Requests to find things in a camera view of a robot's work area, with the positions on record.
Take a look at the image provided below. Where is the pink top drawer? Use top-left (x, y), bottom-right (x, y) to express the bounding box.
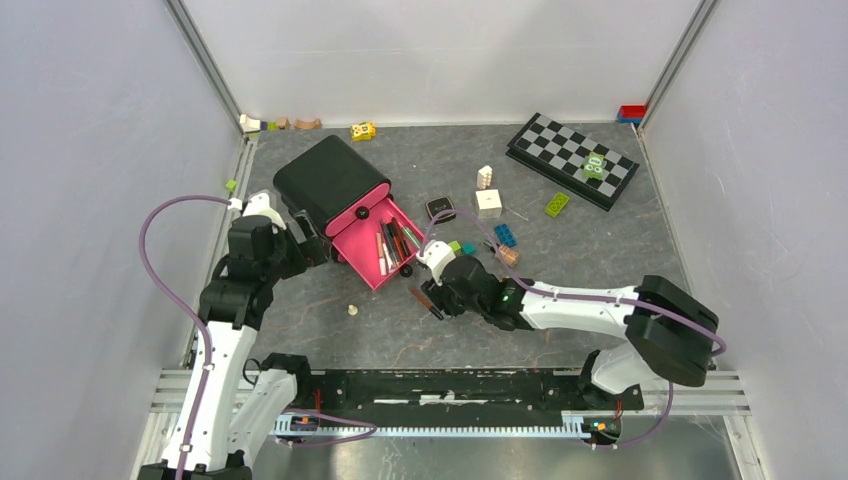
top-left (324, 182), bottom-right (391, 238)

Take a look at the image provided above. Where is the pink drawer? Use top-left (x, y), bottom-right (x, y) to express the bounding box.
top-left (332, 198), bottom-right (424, 291)
top-left (324, 182), bottom-right (391, 238)

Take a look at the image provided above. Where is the foundation bottle beige cap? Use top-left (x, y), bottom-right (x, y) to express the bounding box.
top-left (483, 241), bottom-right (520, 267)

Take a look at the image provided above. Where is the black makeup organizer box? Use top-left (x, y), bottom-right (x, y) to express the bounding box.
top-left (273, 135), bottom-right (391, 237)

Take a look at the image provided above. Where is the white concealer pen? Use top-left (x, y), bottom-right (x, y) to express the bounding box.
top-left (375, 232), bottom-right (388, 276)

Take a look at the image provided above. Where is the green tube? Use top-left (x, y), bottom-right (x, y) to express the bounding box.
top-left (402, 226), bottom-right (421, 250)

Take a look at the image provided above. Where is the clear plastic bag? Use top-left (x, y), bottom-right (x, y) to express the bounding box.
top-left (382, 243), bottom-right (397, 271)

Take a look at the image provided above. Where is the red lip pencil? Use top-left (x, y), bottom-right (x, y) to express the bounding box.
top-left (390, 217), bottom-right (411, 259)

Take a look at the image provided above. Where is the dark teal mascara tube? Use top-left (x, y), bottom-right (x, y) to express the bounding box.
top-left (380, 221), bottom-right (402, 268)

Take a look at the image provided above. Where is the white cube box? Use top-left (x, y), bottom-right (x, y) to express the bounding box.
top-left (475, 189), bottom-right (503, 220)

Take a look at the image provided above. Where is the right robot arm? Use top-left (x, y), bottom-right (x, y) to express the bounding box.
top-left (422, 255), bottom-right (726, 408)

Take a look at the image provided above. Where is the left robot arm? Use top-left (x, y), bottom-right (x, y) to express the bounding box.
top-left (138, 205), bottom-right (328, 479)

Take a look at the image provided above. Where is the blue lego brick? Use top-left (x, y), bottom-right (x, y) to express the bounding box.
top-left (494, 223), bottom-right (517, 248)

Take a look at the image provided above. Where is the black compact case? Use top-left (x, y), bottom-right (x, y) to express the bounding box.
top-left (425, 196), bottom-right (454, 220)

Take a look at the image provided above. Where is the white stacked block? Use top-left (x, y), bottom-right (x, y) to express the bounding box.
top-left (476, 165), bottom-right (493, 190)

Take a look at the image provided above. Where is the wooden arch block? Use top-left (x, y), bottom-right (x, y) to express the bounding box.
top-left (292, 118), bottom-right (323, 130)

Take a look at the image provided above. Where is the green lego brick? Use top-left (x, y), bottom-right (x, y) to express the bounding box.
top-left (544, 192), bottom-right (570, 218)

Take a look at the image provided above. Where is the yellow toy block face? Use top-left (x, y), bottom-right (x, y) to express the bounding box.
top-left (350, 122), bottom-right (377, 142)

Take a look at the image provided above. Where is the white corner block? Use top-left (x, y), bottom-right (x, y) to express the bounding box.
top-left (239, 114), bottom-right (262, 134)

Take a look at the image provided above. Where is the chessboard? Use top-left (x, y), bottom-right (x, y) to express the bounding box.
top-left (507, 113), bottom-right (640, 211)

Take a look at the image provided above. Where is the green toy monster block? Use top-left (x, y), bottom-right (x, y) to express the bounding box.
top-left (582, 152), bottom-right (606, 180)

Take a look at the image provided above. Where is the red blue bricks stack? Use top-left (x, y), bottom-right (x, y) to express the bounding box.
top-left (616, 104), bottom-right (646, 125)

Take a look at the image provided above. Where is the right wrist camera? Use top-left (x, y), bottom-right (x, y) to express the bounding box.
top-left (416, 240), bottom-right (457, 286)

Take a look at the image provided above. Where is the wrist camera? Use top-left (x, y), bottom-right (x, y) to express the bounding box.
top-left (416, 240), bottom-right (457, 286)
top-left (228, 190), bottom-right (287, 230)

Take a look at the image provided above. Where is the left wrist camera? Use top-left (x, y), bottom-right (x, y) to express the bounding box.
top-left (228, 190), bottom-right (287, 230)

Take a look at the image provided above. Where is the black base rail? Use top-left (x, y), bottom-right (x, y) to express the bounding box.
top-left (293, 368), bottom-right (644, 428)

